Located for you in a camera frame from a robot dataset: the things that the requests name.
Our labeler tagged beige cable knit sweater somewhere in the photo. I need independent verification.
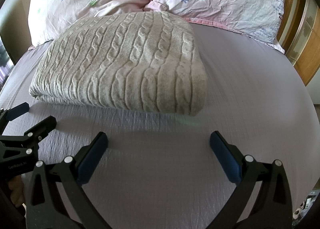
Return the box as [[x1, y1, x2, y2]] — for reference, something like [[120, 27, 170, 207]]
[[29, 12, 207, 116]]

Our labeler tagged person left hand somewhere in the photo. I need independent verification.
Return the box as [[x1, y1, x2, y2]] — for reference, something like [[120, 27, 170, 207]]
[[8, 175, 24, 207]]

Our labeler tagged lavender bed sheet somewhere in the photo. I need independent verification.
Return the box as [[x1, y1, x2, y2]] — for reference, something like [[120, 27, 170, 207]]
[[1, 25, 319, 228]]

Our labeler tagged wooden headboard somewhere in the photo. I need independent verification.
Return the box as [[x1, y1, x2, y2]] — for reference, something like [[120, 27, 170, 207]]
[[277, 0, 319, 85]]

